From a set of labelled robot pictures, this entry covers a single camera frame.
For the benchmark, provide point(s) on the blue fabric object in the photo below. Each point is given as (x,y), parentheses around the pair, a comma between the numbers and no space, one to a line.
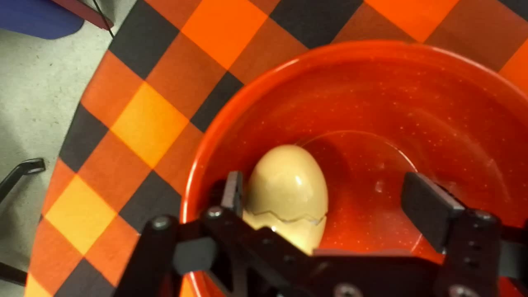
(33,17)

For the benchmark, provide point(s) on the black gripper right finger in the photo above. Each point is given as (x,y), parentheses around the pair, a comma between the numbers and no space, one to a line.
(472,248)

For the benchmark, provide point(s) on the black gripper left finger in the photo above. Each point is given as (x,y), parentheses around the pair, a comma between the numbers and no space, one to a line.
(208,248)

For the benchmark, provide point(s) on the orange bowl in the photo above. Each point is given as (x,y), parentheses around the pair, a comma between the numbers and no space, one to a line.
(385,110)

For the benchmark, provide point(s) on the yellow toy egg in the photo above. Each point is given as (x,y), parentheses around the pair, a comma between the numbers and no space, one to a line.
(289,187)

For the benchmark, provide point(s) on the dark red object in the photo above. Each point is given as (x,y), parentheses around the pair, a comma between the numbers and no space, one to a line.
(83,12)

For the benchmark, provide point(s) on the orange black checkered tablecloth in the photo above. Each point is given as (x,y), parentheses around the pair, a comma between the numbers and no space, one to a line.
(149,121)

